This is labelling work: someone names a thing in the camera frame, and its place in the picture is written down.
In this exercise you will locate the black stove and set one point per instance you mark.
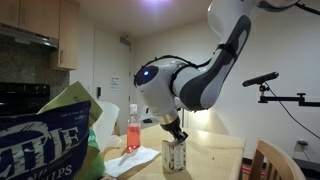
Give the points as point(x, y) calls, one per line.
point(22, 98)

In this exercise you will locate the white paper towel sheet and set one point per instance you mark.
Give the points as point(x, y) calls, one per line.
point(118, 166)

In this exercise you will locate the blue chips bag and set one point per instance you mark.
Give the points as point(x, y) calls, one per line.
point(48, 146)

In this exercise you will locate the light green paper bag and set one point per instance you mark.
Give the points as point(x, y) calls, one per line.
point(74, 93)

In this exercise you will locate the pink liquid spray bottle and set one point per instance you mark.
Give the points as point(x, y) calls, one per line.
point(133, 129)

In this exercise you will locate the green plastic bag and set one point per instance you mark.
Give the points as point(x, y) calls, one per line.
point(96, 168)

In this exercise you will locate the wooden upper cabinets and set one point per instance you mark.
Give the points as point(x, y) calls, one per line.
point(52, 23)

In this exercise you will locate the white door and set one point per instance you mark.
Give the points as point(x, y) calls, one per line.
point(111, 73)

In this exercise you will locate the small white patterned carton box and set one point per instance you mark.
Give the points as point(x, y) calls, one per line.
point(173, 156)

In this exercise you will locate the wooden chair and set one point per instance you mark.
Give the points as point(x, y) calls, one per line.
point(272, 163)

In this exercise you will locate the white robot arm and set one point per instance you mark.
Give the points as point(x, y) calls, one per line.
point(180, 83)

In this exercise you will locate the black camera on boom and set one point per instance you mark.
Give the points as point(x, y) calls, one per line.
point(268, 91)

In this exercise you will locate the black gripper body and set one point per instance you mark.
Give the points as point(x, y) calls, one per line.
point(175, 130)

